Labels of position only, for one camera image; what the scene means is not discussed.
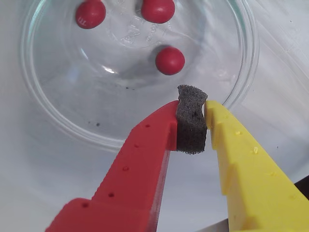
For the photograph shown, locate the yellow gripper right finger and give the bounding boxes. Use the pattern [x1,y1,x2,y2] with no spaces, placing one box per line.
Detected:
[204,100,309,232]

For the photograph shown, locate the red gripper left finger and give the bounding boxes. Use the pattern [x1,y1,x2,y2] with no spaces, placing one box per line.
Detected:
[44,84,209,232]

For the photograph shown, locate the red candy pill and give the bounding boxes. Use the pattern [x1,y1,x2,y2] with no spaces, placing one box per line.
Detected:
[140,0,175,24]
[75,0,107,29]
[155,46,186,75]

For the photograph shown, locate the clear glass bowl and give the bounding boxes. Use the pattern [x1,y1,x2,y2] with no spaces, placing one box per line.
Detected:
[20,0,260,155]

